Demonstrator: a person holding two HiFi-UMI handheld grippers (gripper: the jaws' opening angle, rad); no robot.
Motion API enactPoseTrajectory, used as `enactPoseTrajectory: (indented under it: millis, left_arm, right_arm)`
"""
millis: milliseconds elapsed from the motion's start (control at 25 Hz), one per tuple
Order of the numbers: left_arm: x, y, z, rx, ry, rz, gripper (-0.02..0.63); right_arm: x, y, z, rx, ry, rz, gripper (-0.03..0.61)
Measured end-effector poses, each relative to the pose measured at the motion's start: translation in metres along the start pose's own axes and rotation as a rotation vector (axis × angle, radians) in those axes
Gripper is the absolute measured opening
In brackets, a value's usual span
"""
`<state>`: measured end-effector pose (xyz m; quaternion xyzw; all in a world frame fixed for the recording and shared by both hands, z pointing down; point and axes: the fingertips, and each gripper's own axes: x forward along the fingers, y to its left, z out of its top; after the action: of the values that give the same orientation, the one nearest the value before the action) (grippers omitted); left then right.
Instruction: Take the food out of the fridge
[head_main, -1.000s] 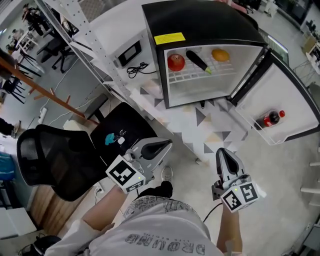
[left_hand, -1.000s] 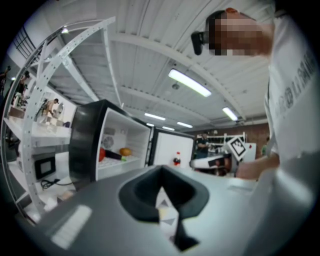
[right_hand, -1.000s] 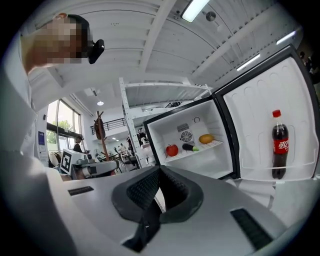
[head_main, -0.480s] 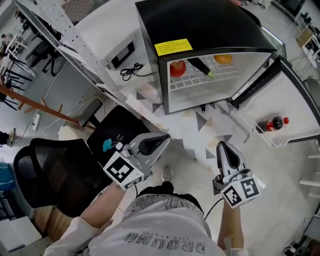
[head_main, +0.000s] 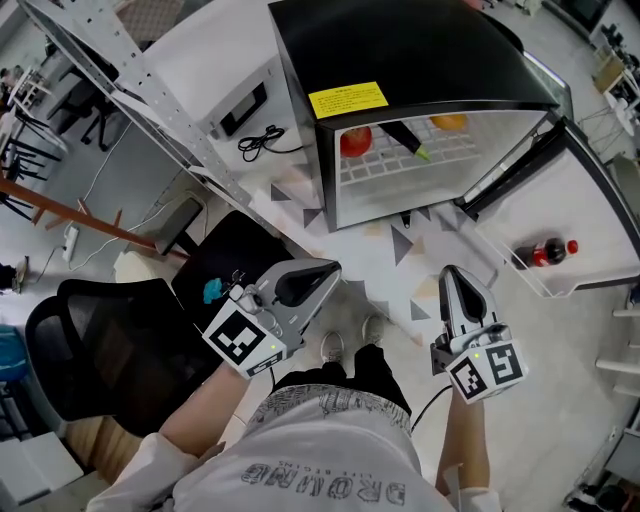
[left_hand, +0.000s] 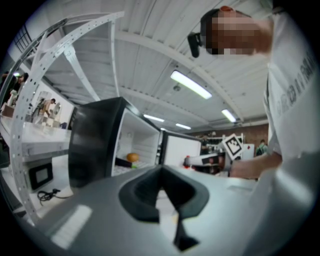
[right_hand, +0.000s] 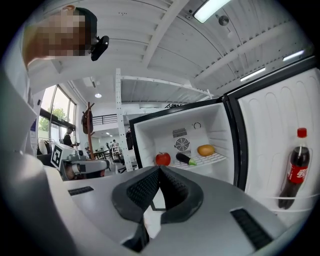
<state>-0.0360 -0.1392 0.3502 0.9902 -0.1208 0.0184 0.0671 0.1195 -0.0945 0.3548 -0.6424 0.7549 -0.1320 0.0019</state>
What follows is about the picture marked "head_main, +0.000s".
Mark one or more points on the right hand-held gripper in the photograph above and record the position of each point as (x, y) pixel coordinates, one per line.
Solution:
(492, 370)

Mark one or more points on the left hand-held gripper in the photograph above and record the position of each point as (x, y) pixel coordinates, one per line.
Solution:
(235, 340)

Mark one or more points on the red apple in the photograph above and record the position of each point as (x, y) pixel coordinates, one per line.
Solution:
(356, 142)

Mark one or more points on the orange fruit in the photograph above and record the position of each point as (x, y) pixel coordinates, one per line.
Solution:
(449, 122)

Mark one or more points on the black mini fridge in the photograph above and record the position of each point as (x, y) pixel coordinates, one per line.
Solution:
(400, 45)

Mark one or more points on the person's left forearm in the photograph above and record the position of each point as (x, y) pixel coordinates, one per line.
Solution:
(205, 420)

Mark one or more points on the person's right forearm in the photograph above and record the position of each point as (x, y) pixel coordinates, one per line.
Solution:
(462, 440)

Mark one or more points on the triangle patterned white mat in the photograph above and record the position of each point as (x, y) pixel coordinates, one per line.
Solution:
(350, 260)

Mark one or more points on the eyeglasses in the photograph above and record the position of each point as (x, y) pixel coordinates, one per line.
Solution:
(234, 282)

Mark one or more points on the person's left white shoe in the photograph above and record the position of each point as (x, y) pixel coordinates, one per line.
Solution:
(332, 347)

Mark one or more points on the person's white shoe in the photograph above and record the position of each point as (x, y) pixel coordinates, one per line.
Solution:
(332, 347)
(372, 330)

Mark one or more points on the person's right white shoe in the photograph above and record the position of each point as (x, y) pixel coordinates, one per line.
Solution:
(372, 330)

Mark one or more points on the black square stool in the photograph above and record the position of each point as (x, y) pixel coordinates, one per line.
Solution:
(225, 245)

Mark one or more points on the cola bottle with red label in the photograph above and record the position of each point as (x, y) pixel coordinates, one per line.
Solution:
(542, 254)

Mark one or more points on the person's black trousers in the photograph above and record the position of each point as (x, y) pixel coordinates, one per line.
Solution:
(360, 370)

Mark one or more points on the dark gray box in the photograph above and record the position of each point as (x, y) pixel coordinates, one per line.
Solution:
(177, 225)

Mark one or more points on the white side rack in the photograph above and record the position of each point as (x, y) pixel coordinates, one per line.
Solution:
(622, 367)

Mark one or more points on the beige round stool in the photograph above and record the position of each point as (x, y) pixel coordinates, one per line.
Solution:
(135, 266)

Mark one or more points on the person's white printed shirt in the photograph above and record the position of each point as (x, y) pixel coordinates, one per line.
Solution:
(325, 460)

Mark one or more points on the white microwave oven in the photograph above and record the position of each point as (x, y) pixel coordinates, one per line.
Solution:
(240, 107)

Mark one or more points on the black mesh office chair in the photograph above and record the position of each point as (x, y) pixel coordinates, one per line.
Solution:
(115, 350)

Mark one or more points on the white power strip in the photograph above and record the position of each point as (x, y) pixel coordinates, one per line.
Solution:
(70, 243)

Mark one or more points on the wooden coat rack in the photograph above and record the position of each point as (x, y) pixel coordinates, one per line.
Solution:
(75, 212)

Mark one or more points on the white metal shelving rack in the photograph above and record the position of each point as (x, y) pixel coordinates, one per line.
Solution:
(200, 45)

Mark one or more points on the blue bin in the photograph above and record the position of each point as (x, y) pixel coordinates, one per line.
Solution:
(10, 350)

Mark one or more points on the white box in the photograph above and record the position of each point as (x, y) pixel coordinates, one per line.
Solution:
(30, 470)

